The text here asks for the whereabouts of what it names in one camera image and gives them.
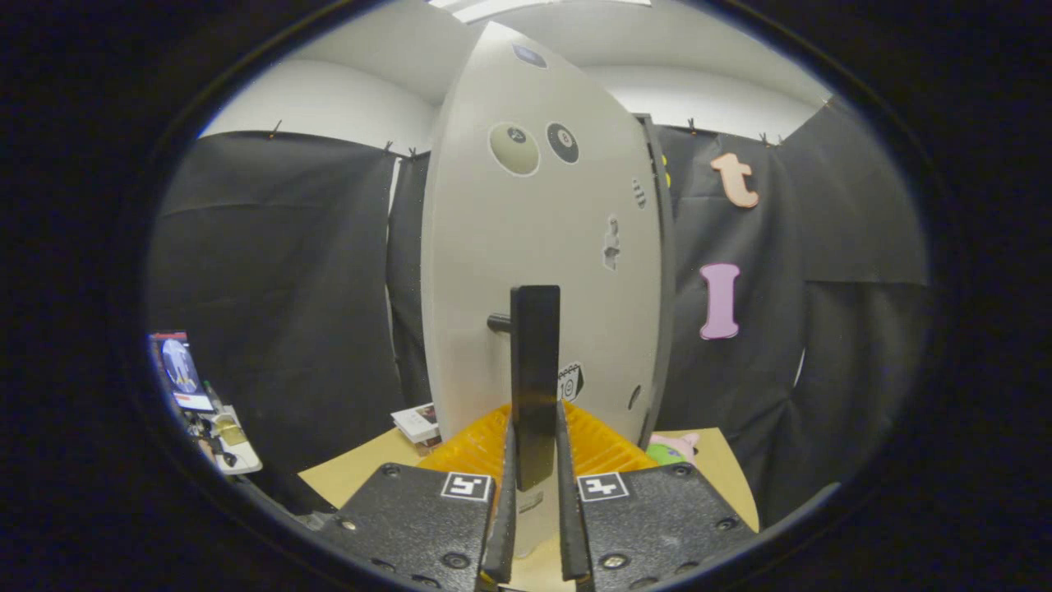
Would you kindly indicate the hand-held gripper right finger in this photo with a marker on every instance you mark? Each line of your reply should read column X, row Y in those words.
column 571, row 510

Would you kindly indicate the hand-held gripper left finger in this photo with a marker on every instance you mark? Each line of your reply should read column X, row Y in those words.
column 501, row 510

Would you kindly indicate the grey shoe cabinet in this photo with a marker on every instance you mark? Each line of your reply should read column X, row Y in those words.
column 664, row 271

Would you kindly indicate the grey shoe cabinet door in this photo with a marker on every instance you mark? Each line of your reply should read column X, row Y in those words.
column 526, row 230

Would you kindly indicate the green and pink plush toy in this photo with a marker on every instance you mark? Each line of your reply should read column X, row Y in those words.
column 670, row 452

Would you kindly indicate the cluttered white side desk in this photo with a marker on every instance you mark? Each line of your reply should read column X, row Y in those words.
column 238, row 456

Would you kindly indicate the black backdrop cloth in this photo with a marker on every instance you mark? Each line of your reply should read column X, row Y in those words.
column 271, row 288

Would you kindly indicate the computer monitor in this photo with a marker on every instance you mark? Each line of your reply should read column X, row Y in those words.
column 181, row 370

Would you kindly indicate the long ceiling light panel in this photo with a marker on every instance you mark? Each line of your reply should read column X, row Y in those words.
column 493, row 8

